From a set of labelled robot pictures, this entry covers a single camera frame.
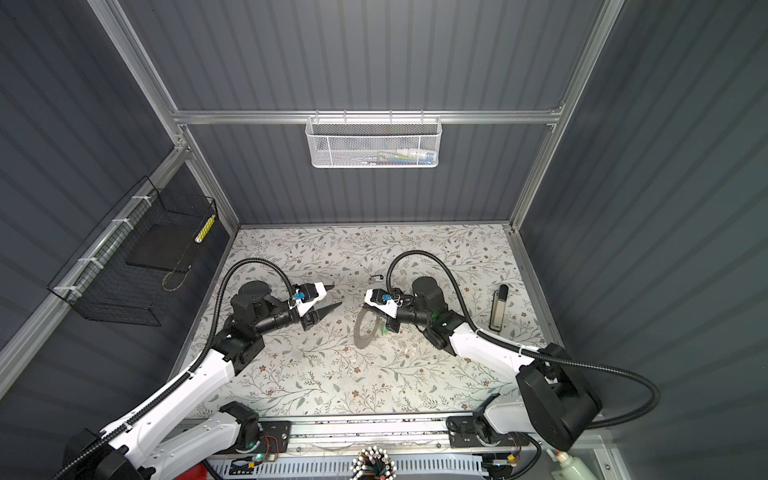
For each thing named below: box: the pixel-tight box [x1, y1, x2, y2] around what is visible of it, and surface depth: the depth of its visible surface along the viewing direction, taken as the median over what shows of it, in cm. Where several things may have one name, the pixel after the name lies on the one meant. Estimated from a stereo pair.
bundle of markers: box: [349, 445, 397, 480], surface depth 57 cm
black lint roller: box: [489, 284, 509, 332], surface depth 96 cm
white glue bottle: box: [546, 448, 598, 480], surface depth 65 cm
